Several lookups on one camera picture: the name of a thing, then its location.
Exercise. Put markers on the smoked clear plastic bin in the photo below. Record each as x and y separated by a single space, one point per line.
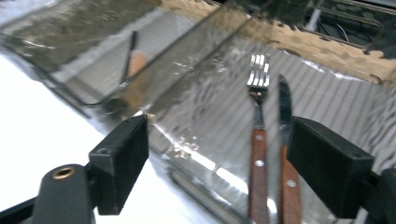
77 37
327 93

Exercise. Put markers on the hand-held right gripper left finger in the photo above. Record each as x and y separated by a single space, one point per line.
121 168

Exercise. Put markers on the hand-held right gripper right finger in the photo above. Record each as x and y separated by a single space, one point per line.
327 168

